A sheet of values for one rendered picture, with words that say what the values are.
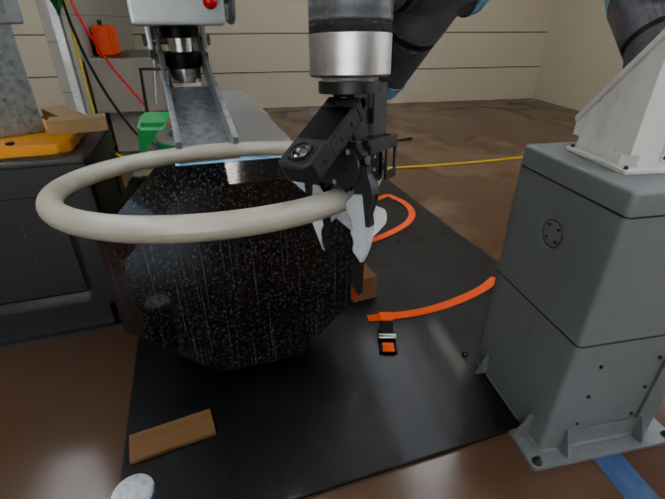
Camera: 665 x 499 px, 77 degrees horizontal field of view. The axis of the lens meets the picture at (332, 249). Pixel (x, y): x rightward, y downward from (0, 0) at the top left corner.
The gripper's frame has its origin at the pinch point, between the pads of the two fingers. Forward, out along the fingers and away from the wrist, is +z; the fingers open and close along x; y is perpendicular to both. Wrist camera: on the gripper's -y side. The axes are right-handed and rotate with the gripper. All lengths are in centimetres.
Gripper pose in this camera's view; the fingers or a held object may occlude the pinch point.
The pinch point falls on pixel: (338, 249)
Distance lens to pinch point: 53.3
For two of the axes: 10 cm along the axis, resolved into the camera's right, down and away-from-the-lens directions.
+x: -7.7, -2.5, 5.8
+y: 6.4, -3.2, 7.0
